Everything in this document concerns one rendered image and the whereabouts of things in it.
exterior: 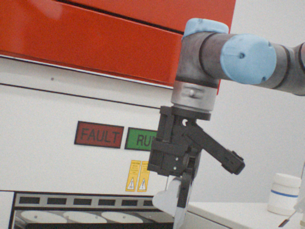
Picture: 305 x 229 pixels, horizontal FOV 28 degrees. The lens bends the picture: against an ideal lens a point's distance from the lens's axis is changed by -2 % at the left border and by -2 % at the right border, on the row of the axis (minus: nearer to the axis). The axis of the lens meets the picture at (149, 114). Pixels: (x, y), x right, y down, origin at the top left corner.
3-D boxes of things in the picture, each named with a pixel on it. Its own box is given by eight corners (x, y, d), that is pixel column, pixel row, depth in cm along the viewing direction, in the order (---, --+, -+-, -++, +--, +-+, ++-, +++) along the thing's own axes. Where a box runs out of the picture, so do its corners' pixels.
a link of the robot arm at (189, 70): (204, 16, 98) (177, 16, 106) (191, 83, 99) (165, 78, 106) (242, 27, 102) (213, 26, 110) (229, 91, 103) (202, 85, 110)
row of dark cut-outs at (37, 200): (13, 205, 115) (15, 192, 115) (178, 208, 144) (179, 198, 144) (14, 206, 115) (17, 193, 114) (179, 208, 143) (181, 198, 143)
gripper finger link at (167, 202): (148, 224, 107) (159, 173, 106) (181, 232, 106) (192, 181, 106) (145, 228, 104) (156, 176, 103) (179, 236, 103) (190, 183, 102)
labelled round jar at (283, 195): (260, 209, 153) (268, 172, 153) (277, 208, 158) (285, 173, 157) (282, 216, 148) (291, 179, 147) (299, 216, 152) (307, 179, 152)
